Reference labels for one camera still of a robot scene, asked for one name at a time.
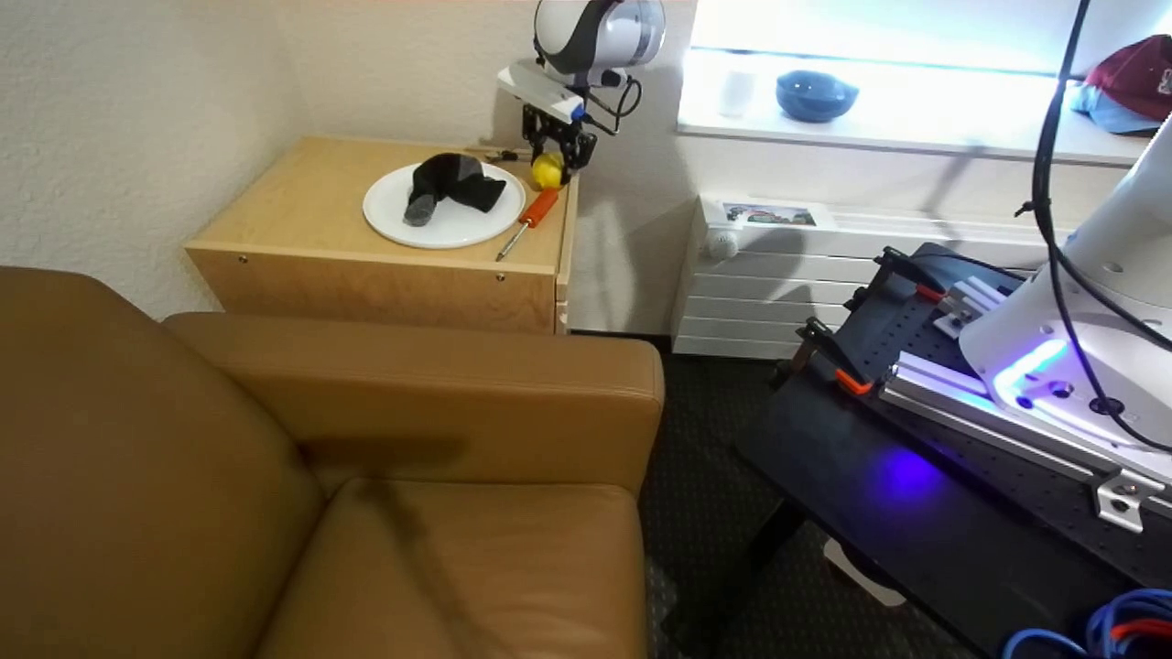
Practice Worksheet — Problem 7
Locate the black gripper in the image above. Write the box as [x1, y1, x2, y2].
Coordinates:
[519, 108, 596, 185]

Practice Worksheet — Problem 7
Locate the yellow lemon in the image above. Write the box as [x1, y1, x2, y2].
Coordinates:
[530, 158, 559, 192]

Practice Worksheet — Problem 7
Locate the black sock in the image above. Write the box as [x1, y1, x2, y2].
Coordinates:
[403, 154, 505, 227]

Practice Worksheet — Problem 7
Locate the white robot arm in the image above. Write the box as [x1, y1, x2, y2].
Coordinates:
[801, 145, 1172, 486]

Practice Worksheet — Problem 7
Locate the dark blue bowl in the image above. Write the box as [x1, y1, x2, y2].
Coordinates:
[775, 70, 859, 125]

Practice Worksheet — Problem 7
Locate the wooden nightstand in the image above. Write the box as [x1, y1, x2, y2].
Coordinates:
[185, 138, 577, 335]

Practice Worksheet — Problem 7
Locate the white windowsill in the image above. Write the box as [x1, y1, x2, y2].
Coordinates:
[675, 43, 1172, 169]

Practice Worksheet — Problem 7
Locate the white round plate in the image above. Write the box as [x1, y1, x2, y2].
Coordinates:
[362, 164, 529, 251]

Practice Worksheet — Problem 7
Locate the white cup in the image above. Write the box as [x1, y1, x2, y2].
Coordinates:
[721, 70, 758, 121]

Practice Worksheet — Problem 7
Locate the white radiator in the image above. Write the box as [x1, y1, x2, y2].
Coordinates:
[675, 196, 1045, 358]

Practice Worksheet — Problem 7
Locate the tan leather armchair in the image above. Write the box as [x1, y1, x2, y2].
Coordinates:
[0, 267, 662, 659]

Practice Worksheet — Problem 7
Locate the black robot table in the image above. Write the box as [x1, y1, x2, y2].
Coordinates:
[732, 245, 1172, 657]

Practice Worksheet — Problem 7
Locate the maroon cap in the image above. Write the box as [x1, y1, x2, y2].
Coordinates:
[1073, 32, 1172, 135]

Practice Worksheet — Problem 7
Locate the orange handled screwdriver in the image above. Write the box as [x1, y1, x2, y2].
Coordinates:
[496, 187, 559, 263]

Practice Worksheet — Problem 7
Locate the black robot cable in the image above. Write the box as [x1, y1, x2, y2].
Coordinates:
[1014, 0, 1172, 453]

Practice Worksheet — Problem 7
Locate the blue cable bundle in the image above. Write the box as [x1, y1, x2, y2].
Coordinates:
[999, 585, 1172, 659]

